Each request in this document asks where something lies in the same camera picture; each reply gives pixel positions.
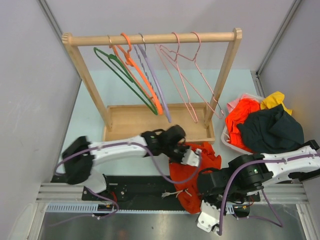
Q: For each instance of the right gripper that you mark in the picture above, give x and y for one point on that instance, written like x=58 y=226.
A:
x=207 y=199

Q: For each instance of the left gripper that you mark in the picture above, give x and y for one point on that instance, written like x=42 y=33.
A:
x=179 y=160

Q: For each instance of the orange shorts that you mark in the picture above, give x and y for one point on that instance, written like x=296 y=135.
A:
x=187 y=193

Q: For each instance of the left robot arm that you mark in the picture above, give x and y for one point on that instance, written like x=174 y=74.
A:
x=82 y=156

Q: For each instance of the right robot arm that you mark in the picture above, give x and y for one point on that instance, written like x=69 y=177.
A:
x=249 y=173

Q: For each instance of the purple hanger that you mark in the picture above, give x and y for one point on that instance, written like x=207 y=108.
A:
x=153 y=75

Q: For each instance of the orange hanger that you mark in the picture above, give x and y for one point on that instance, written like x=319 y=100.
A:
x=129 y=64

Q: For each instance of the green hanger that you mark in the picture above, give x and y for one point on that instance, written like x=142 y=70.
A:
x=119 y=69

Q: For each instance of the wooden clothes rack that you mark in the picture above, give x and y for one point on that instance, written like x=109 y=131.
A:
x=123 y=114

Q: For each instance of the pink garment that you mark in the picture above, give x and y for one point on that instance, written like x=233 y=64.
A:
x=232 y=105

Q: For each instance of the orange garment in basket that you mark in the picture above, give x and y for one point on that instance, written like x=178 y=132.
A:
x=238 y=116

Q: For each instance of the dark green garment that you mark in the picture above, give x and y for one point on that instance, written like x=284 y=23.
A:
x=271 y=131

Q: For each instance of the white laundry basket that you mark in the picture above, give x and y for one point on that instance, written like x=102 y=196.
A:
x=225 y=137

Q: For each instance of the yellow garment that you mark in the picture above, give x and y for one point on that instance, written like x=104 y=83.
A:
x=273 y=100

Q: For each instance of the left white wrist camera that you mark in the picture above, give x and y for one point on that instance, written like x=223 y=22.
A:
x=192 y=158

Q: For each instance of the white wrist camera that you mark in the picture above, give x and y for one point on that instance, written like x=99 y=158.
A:
x=192 y=158
x=209 y=218

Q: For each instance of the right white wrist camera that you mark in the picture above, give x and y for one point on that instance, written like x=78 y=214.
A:
x=209 y=218

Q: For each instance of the white slotted cable duct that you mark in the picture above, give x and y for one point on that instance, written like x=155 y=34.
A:
x=91 y=208

